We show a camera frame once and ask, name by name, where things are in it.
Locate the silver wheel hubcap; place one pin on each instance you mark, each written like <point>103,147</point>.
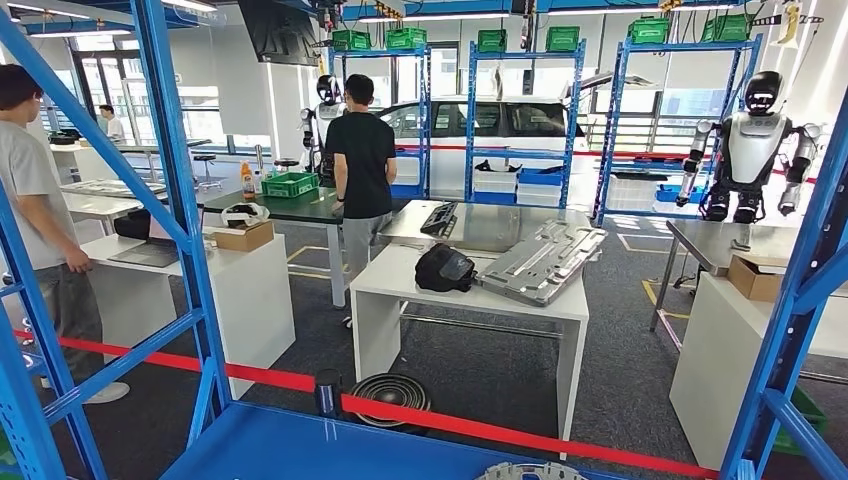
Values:
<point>530,473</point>

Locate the black grille part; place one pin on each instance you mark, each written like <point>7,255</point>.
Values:
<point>440,218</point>

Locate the black car part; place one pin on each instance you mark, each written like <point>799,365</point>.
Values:
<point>497,167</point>

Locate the blue steel shelf rack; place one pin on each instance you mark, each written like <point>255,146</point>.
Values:
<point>614,119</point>
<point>472,119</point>
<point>180,199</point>
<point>424,132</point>

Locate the white table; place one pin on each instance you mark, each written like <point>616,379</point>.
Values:
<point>99,205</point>
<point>397,278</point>

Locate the person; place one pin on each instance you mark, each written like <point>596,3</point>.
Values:
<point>361,159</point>
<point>114,126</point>
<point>26,172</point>

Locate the white car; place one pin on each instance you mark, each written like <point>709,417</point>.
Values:
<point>450,136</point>

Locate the grey stamped metal panel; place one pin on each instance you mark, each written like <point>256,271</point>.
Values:
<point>536,265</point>

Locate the dark green top table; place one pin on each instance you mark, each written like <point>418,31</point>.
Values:
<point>298,206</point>

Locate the blue storage bin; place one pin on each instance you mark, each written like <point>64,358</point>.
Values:
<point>540,177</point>
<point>679,193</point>

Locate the green plastic crate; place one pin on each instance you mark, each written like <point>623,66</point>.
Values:
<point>648,31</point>
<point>407,38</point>
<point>351,41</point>
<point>813,409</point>
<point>725,28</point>
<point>562,39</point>
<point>289,185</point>
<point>491,41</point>

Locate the black round stool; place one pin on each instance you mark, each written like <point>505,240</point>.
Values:
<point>206,159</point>
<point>287,162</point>

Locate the black round stanchion base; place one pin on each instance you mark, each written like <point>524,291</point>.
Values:
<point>391,397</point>

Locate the white cabinet desk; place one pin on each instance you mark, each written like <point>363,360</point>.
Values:
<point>255,298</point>
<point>715,371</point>

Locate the white black humanoid robot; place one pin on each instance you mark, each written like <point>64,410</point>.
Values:
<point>328,89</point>
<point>748,146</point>

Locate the cardboard box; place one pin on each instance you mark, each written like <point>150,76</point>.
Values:
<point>245,238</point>
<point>752,281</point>

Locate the white headset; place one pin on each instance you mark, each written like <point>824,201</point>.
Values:
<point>245,213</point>

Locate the orange bottle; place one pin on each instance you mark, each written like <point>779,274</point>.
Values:
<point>248,185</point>

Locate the red barrier belt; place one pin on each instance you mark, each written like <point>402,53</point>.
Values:
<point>278,379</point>
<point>497,432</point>

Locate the large white storage bin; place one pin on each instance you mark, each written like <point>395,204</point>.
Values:
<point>632,193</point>

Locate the black hanging monitor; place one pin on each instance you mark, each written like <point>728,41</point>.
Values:
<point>278,30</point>

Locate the laptop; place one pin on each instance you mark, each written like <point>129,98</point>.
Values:
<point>146,255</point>

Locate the black bag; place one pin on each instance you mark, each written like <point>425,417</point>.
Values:
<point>132,225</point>

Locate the yellow hanging tool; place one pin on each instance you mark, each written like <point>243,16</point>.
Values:
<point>788,30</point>

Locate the black stanchion post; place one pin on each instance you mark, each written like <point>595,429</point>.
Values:
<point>328,397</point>

